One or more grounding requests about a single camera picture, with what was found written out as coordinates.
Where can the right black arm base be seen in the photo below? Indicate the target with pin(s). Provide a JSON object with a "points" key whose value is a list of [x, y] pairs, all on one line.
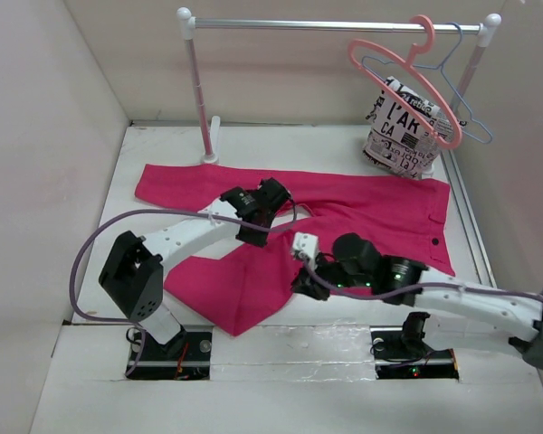
{"points": [[396, 360]]}

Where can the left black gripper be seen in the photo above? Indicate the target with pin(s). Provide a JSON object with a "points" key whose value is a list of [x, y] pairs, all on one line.
{"points": [[252, 240]]}

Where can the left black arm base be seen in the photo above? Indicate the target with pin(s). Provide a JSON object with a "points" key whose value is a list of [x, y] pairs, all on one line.
{"points": [[187, 359]]}

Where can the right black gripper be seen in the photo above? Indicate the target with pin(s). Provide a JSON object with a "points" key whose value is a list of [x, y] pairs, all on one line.
{"points": [[304, 284]]}

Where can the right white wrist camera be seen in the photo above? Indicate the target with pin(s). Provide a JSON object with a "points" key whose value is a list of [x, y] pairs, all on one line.
{"points": [[305, 247]]}

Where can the black white printed garment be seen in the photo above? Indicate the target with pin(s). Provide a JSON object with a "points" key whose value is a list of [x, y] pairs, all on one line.
{"points": [[397, 141]]}

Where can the pink trousers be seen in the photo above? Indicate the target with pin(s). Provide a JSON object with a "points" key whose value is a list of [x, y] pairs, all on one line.
{"points": [[401, 217]]}

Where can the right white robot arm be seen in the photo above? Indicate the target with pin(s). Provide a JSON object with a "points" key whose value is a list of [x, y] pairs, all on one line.
{"points": [[446, 312]]}

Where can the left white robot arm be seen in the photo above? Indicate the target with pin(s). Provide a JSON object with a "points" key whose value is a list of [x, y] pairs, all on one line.
{"points": [[134, 272]]}

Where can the blue wire hanger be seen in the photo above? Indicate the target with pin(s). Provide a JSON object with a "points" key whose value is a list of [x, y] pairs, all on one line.
{"points": [[420, 22]]}

